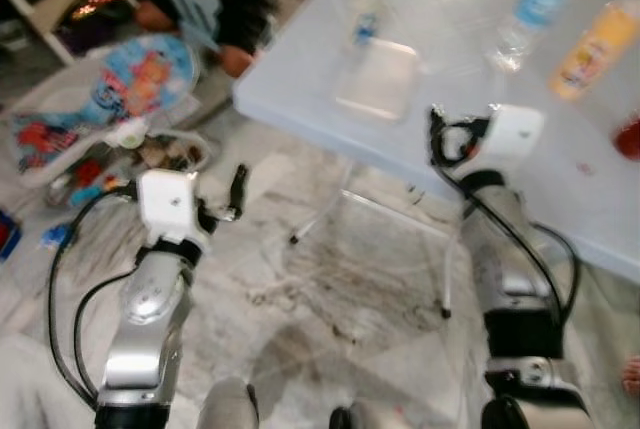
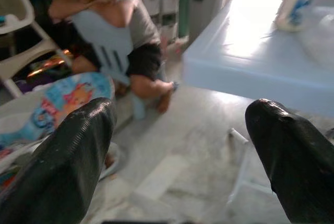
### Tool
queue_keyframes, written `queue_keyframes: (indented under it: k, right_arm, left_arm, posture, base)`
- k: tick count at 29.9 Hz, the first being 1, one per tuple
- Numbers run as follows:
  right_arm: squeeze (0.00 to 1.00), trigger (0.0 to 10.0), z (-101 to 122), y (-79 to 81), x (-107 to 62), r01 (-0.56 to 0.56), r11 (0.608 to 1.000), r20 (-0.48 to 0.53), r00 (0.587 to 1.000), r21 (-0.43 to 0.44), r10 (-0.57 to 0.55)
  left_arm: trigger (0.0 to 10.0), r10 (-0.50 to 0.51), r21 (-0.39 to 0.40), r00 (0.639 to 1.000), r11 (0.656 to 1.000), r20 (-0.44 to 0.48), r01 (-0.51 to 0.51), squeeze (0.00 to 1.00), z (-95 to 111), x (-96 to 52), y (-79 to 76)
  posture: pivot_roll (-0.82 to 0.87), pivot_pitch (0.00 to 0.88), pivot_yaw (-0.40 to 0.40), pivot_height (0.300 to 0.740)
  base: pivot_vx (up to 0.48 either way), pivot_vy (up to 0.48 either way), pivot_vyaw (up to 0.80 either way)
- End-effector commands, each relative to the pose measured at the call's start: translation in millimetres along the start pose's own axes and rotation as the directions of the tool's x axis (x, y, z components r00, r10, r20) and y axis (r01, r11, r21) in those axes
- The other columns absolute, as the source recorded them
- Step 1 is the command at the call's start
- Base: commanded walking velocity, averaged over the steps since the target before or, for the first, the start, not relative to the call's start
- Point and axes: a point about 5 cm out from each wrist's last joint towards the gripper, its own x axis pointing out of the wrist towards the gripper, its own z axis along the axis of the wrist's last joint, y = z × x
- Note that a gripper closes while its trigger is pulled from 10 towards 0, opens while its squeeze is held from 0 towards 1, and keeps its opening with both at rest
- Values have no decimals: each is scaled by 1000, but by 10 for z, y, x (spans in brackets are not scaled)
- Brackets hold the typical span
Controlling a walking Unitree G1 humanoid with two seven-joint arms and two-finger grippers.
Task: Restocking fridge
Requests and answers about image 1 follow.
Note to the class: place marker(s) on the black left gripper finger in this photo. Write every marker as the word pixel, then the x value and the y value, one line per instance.
pixel 238 189

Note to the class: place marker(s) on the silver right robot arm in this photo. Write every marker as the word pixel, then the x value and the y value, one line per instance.
pixel 510 259

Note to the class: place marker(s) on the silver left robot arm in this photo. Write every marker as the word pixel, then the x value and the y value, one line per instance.
pixel 150 339

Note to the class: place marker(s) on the white folding table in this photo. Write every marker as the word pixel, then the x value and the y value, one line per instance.
pixel 480 149

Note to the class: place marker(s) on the clear plastic food container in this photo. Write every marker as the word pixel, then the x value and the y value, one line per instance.
pixel 378 79

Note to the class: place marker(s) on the blue label water bottle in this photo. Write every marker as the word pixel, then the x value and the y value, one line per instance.
pixel 535 9

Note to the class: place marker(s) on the colourful print baby bouncer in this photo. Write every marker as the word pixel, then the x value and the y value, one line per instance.
pixel 130 84

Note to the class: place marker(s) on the orange juice bottle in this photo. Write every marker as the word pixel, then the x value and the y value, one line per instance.
pixel 590 54

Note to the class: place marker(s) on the small blue toy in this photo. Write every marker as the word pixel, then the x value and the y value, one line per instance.
pixel 55 237

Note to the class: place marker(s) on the small clear water bottle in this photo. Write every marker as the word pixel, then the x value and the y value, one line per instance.
pixel 368 9

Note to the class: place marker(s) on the red drink bottle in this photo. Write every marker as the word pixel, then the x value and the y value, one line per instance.
pixel 630 139

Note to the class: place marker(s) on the seated person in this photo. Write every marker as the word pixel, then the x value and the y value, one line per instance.
pixel 240 9

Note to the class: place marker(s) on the grey robot left leg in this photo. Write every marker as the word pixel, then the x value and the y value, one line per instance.
pixel 228 409

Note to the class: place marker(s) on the grey robot leg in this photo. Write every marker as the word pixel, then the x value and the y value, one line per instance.
pixel 375 417
pixel 228 409

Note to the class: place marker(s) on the bare human foot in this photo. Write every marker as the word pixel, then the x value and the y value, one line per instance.
pixel 630 374

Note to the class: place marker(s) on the grey robot right leg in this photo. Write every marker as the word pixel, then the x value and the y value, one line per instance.
pixel 375 417

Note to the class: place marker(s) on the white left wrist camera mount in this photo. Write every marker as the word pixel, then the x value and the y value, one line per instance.
pixel 165 199

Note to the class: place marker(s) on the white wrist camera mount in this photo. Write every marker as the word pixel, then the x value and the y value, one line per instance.
pixel 515 134
pixel 165 199

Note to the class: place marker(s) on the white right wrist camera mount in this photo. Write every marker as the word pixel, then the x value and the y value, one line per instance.
pixel 515 134

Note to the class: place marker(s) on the metal table leg frame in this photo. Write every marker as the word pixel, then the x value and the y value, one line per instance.
pixel 446 279

